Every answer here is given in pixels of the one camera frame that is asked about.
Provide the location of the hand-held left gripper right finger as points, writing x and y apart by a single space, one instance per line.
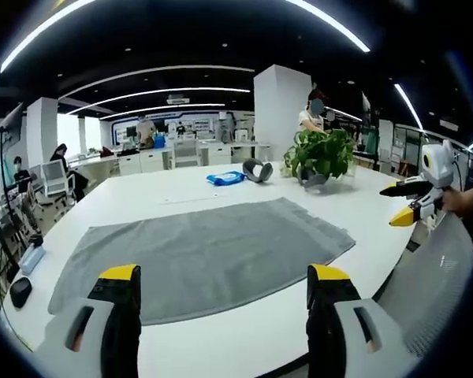
339 315

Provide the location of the light blue box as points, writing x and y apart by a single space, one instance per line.
32 260

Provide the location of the white table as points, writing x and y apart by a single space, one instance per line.
228 346

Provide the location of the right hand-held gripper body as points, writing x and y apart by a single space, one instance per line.
437 173

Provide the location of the grey curved headset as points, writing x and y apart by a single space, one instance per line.
258 170

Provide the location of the person's right hand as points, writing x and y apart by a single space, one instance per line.
451 199

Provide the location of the blue wet wipes pack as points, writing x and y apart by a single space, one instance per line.
225 177

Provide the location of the black computer mouse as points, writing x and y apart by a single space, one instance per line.
20 292

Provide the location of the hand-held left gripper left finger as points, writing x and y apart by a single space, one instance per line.
114 311

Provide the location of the white office chair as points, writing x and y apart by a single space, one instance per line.
57 177
186 153

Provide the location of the grey towel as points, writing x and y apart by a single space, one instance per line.
197 252

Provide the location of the green potted plant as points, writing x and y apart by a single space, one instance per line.
321 151

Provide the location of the grey mesh office chair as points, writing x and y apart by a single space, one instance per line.
433 283

